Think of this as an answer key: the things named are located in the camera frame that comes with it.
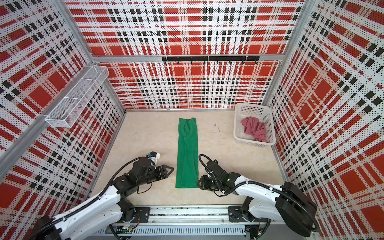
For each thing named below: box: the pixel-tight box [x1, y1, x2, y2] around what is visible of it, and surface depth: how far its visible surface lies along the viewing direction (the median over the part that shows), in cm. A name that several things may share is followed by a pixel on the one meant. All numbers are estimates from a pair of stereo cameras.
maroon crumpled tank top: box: [240, 116, 268, 143], surface depth 106 cm
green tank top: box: [175, 117, 199, 189], surface depth 95 cm
